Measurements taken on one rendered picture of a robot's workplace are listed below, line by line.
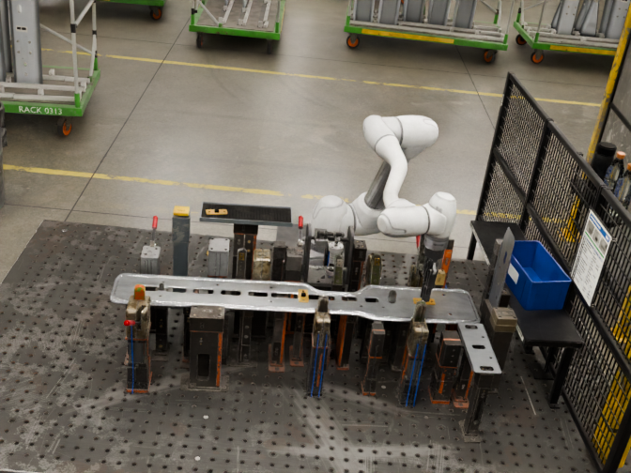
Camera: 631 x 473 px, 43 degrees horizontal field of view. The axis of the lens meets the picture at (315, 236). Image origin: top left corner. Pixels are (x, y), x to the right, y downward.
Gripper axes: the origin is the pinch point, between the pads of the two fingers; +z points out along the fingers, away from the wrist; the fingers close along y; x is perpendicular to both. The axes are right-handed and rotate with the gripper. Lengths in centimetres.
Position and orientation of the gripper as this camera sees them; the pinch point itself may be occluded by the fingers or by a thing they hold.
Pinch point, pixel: (425, 291)
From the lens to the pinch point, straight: 308.2
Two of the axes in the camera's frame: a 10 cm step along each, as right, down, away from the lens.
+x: 9.9, 0.6, 0.9
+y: 0.5, 5.0, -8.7
